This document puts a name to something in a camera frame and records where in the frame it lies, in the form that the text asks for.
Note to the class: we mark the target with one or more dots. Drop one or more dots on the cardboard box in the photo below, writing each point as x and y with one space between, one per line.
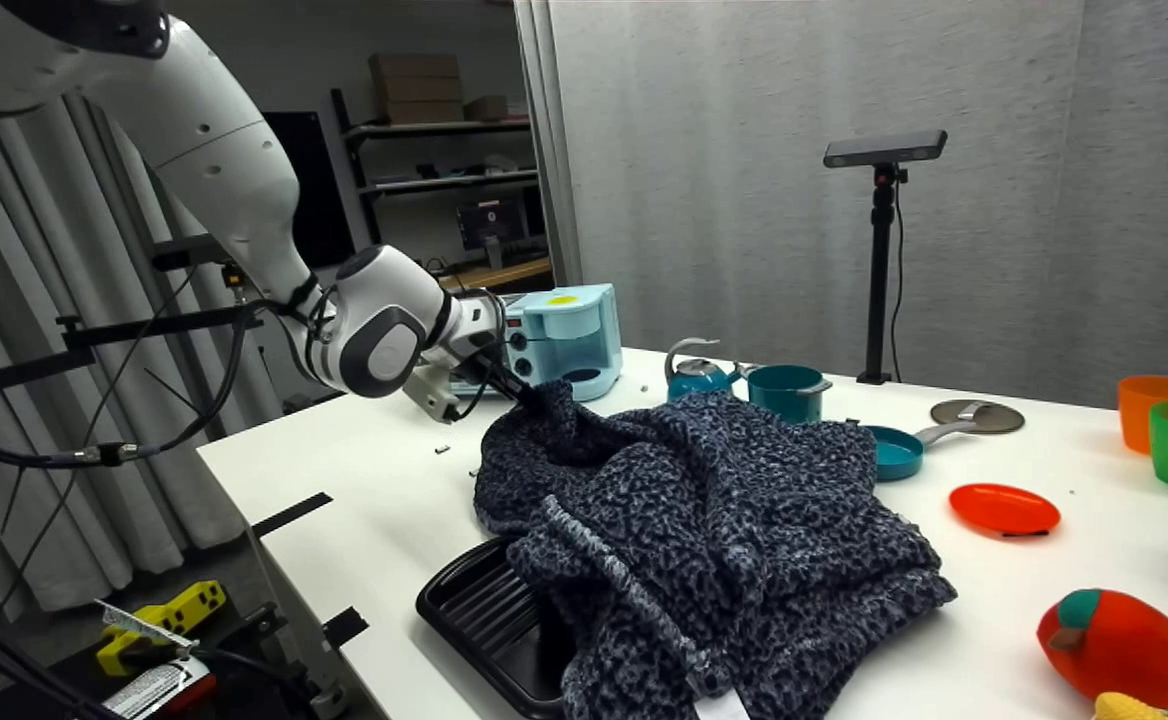
416 90

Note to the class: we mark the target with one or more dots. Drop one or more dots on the orange toy plate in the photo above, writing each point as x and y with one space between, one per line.
1004 509

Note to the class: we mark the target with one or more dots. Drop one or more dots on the silver toy pot lid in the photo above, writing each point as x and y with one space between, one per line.
976 414

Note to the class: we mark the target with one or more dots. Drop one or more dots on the teal toy kettle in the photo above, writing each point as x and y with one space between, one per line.
703 383

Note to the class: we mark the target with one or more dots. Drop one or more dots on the yellow toy piece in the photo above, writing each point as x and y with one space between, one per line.
1130 707

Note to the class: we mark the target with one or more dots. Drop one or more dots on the white curtain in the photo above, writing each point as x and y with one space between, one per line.
26 504

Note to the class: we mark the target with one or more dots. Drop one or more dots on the black table edge bracket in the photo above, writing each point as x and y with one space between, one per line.
288 515
346 626

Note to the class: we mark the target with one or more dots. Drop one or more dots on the orange plush tomato toy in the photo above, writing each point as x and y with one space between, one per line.
1127 646

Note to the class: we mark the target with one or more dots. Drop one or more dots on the light blue toy coffee maker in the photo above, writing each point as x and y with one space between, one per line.
565 335

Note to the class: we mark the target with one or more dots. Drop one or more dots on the dark blue knitted sweater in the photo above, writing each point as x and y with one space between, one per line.
717 561

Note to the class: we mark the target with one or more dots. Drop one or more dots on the dark metal shelf unit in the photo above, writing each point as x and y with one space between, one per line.
444 187

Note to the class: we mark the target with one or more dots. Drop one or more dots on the black stand lamp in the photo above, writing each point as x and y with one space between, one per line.
880 255

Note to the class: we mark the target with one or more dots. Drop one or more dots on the grey curtain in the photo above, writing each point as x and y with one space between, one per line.
769 174

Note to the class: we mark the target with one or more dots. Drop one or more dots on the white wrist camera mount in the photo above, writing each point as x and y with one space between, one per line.
430 393

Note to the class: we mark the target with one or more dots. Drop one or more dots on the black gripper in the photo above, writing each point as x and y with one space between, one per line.
492 365

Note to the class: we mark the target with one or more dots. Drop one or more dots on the small teal toy pan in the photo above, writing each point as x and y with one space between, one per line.
892 453

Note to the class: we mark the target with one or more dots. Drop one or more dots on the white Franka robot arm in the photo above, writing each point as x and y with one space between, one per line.
210 174

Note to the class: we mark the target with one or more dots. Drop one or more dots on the teal toy pot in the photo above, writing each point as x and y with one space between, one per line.
784 391

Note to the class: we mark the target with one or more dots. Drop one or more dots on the orange plastic cup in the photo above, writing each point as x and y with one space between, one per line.
1150 403

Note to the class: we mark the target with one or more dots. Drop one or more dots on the black ridged grill tray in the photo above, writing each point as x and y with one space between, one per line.
487 620

